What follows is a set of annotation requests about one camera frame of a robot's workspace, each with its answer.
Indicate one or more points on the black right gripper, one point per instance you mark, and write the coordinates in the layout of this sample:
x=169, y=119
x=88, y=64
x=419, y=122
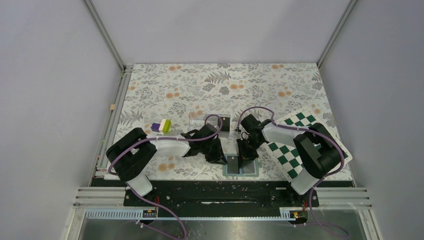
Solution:
x=245, y=157

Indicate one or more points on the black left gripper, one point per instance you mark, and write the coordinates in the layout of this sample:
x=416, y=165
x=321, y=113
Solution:
x=218, y=157

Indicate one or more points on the green card holder wallet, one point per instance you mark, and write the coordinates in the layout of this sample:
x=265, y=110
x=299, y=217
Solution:
x=250, y=170

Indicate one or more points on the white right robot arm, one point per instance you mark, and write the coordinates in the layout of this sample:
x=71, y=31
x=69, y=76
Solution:
x=319, y=152

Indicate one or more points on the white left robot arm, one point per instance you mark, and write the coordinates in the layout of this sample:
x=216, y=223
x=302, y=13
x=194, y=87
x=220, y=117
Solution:
x=130, y=155

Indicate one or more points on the dark credit card stack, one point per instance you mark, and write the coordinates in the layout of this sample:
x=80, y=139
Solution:
x=225, y=127

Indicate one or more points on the purple white green block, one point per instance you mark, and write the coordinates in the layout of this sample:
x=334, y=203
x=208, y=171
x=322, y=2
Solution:
x=162, y=127

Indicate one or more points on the floral patterned table mat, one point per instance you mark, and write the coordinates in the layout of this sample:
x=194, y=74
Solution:
x=187, y=93

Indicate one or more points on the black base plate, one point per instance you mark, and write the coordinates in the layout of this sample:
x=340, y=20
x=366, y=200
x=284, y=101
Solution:
x=233, y=199

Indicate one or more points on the aluminium frame rail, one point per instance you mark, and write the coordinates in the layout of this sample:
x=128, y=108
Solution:
x=94, y=197

